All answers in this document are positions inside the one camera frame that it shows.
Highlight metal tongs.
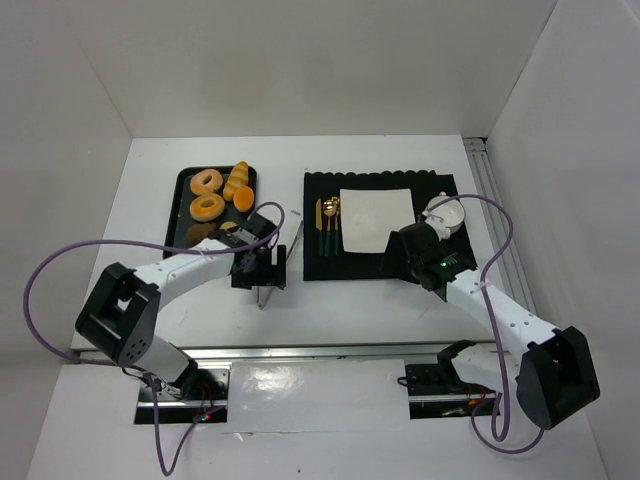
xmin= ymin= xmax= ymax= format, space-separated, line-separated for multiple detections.
xmin=256 ymin=220 xmax=303 ymax=310

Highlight small tan round bun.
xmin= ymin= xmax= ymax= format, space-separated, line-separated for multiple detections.
xmin=219 ymin=221 xmax=238 ymax=231

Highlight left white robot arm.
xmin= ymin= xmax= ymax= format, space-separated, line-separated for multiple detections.
xmin=75 ymin=213 xmax=287 ymax=398

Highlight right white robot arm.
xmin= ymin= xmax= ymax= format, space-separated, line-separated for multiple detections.
xmin=381 ymin=222 xmax=600 ymax=430

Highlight brown chocolate bread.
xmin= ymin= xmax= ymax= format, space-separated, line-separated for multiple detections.
xmin=185 ymin=223 xmax=218 ymax=248

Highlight long bread loaf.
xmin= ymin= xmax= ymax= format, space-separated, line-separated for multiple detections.
xmin=222 ymin=161 xmax=249 ymax=202

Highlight round orange bun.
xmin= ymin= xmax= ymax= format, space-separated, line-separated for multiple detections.
xmin=232 ymin=185 xmax=255 ymax=213

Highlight white cup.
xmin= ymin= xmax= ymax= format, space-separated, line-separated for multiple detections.
xmin=423 ymin=192 xmax=466 ymax=236

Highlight lower glazed donut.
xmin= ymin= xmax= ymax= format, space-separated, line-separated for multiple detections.
xmin=189 ymin=193 xmax=226 ymax=222

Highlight glazed donut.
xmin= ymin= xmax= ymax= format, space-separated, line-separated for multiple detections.
xmin=190 ymin=169 xmax=224 ymax=196
xmin=189 ymin=193 xmax=226 ymax=222

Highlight white square plate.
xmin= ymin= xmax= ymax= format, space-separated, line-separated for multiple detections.
xmin=340 ymin=189 xmax=415 ymax=254

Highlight upper glazed donut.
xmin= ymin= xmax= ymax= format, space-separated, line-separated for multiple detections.
xmin=190 ymin=169 xmax=224 ymax=196

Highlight black baking tray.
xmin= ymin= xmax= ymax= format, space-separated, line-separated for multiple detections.
xmin=165 ymin=161 xmax=257 ymax=249

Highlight black placemat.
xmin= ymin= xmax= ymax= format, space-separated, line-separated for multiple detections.
xmin=303 ymin=170 xmax=477 ymax=281

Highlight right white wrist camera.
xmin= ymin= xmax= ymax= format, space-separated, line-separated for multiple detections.
xmin=418 ymin=210 xmax=450 ymax=241

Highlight gold knife dark handle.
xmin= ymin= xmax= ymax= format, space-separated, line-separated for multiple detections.
xmin=315 ymin=198 xmax=324 ymax=257

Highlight gold spoon dark handle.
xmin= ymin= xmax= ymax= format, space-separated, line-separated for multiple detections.
xmin=323 ymin=198 xmax=337 ymax=257

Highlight gold fork dark handle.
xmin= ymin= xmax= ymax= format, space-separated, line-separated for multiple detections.
xmin=332 ymin=196 xmax=342 ymax=257

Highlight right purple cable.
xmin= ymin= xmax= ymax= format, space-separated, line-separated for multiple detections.
xmin=424 ymin=194 xmax=547 ymax=455

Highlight purple cable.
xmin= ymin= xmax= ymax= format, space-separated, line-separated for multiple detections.
xmin=424 ymin=194 xmax=547 ymax=455
xmin=24 ymin=201 xmax=287 ymax=476

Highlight aluminium rail front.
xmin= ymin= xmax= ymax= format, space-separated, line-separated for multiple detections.
xmin=184 ymin=342 xmax=454 ymax=361

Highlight aluminium rail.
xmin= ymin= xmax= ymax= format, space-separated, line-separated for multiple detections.
xmin=462 ymin=137 xmax=536 ymax=313
xmin=184 ymin=342 xmax=454 ymax=361

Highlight aluminium rail right side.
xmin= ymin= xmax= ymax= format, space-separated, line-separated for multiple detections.
xmin=462 ymin=137 xmax=536 ymax=313

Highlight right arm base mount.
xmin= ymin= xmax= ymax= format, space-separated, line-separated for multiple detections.
xmin=397 ymin=340 xmax=495 ymax=420

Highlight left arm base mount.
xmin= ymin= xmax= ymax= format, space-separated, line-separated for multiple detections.
xmin=154 ymin=361 xmax=231 ymax=425

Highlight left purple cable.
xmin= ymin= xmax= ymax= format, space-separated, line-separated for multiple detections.
xmin=24 ymin=201 xmax=287 ymax=476

